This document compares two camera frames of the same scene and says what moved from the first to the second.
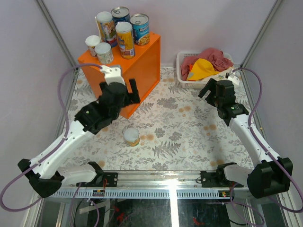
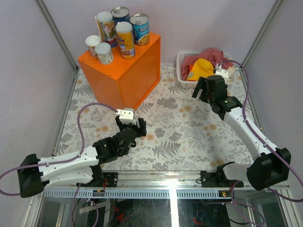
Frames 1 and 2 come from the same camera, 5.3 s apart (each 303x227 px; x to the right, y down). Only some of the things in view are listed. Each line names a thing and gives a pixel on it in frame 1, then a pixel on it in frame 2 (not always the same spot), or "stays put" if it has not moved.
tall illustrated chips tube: [107, 28] stays put
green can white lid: [103, 51] stays put
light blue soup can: [140, 22] stays put
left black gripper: [133, 98] -> [142, 124]
